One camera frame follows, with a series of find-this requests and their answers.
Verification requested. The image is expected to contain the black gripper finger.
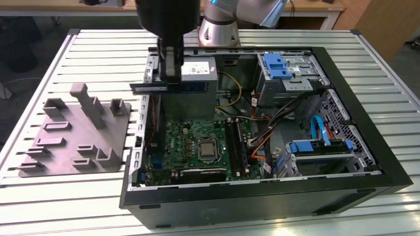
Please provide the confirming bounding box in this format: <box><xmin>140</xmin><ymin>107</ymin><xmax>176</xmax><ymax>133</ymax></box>
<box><xmin>157</xmin><ymin>39</ymin><xmax>184</xmax><ymax>93</ymax></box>

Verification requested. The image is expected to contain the wooden cabinet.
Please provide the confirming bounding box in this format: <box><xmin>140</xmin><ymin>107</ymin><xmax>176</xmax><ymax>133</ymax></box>
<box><xmin>336</xmin><ymin>0</ymin><xmax>420</xmax><ymax>62</ymax></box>

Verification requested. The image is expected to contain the grey parts rack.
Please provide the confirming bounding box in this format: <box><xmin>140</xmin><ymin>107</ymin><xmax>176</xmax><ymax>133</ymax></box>
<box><xmin>16</xmin><ymin>83</ymin><xmax>133</xmax><ymax>178</ymax></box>

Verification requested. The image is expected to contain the hard disk in blue carrier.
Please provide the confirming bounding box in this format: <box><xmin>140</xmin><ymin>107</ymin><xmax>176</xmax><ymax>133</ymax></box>
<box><xmin>288</xmin><ymin>139</ymin><xmax>353</xmax><ymax>154</ymax></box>

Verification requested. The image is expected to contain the green motherboard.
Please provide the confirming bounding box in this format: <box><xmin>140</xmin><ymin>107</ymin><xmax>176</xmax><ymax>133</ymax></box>
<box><xmin>164</xmin><ymin>119</ymin><xmax>262</xmax><ymax>182</ymax></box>

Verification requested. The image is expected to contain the grey power supply unit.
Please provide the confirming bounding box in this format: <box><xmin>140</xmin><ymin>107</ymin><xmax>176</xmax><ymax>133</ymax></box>
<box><xmin>153</xmin><ymin>58</ymin><xmax>218</xmax><ymax>121</ymax></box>

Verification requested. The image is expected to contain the silver CPU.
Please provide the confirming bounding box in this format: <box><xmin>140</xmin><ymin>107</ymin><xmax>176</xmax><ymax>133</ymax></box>
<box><xmin>198</xmin><ymin>142</ymin><xmax>217</xmax><ymax>158</ymax></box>

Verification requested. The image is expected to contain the black PC case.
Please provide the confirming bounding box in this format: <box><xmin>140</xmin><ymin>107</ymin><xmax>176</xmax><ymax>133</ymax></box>
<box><xmin>118</xmin><ymin>46</ymin><xmax>413</xmax><ymax>231</ymax></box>

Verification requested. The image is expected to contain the black office chair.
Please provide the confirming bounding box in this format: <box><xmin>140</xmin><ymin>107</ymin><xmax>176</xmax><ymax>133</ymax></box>
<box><xmin>0</xmin><ymin>16</ymin><xmax>42</xmax><ymax>73</ymax></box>

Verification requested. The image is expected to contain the black RAM slot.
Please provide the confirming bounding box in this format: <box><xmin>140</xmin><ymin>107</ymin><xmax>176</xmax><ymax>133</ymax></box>
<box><xmin>225</xmin><ymin>118</ymin><xmax>240</xmax><ymax>173</ymax></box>
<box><xmin>233</xmin><ymin>118</ymin><xmax>246</xmax><ymax>173</ymax></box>

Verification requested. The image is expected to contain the blue flat data wire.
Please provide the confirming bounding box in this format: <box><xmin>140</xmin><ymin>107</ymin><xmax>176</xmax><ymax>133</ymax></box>
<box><xmin>309</xmin><ymin>115</ymin><xmax>332</xmax><ymax>147</ymax></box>

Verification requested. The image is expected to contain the black graphics card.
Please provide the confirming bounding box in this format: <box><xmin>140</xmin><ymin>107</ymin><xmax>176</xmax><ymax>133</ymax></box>
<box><xmin>178</xmin><ymin>168</ymin><xmax>228</xmax><ymax>184</ymax></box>

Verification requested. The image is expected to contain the wooden desk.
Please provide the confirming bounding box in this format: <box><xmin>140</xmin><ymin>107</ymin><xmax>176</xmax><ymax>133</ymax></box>
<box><xmin>0</xmin><ymin>0</ymin><xmax>346</xmax><ymax>30</ymax></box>

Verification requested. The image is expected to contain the metal disk bay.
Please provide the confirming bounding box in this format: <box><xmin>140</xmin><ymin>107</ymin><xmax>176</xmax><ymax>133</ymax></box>
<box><xmin>272</xmin><ymin>141</ymin><xmax>366</xmax><ymax>177</ymax></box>

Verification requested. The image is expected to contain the metal drive cage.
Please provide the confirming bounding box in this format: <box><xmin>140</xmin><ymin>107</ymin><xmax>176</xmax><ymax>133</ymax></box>
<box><xmin>257</xmin><ymin>53</ymin><xmax>330</xmax><ymax>106</ymax></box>

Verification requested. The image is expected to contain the black wire bundle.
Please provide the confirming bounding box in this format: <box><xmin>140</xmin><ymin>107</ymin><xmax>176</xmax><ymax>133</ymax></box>
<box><xmin>266</xmin><ymin>87</ymin><xmax>332</xmax><ymax>128</ymax></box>

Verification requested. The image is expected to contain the metal CPU socket cover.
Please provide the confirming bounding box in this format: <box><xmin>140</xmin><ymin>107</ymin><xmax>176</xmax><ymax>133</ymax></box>
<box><xmin>196</xmin><ymin>136</ymin><xmax>221</xmax><ymax>164</ymax></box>

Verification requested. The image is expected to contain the orange wire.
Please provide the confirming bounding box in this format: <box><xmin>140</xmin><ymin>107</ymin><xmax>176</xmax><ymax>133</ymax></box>
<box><xmin>252</xmin><ymin>145</ymin><xmax>266</xmax><ymax>160</ymax></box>

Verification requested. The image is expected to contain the yellow wire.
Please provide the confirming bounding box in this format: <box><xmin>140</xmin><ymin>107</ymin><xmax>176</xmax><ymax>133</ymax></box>
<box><xmin>217</xmin><ymin>71</ymin><xmax>244</xmax><ymax>108</ymax></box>

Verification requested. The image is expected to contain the blue drive carrier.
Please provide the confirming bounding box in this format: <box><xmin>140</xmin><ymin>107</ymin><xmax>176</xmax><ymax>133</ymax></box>
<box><xmin>264</xmin><ymin>54</ymin><xmax>293</xmax><ymax>79</ymax></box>

